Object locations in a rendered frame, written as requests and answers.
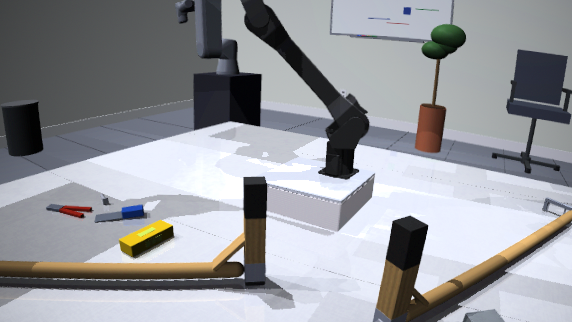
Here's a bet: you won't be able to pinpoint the blue-handled scraper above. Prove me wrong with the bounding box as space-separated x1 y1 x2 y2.
95 204 144 223

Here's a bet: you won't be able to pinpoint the long scraper with wooden handle and dark grey blade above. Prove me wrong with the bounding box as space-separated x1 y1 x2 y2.
0 176 267 286

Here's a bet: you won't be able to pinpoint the red-handled pliers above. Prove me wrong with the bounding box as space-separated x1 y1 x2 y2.
46 204 92 218

